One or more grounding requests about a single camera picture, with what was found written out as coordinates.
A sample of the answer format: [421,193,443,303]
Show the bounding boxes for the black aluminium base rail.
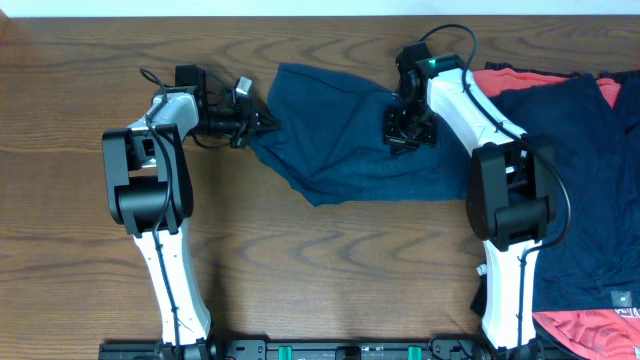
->
[98,337,491,360]

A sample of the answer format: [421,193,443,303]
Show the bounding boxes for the dark blue denim shorts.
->
[250,64,470,206]

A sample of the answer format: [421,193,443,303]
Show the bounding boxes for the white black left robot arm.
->
[102,86,282,349]

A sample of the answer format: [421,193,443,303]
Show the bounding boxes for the red orange garment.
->
[474,68,639,359]

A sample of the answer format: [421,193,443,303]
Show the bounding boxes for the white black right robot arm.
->
[383,53,556,359]

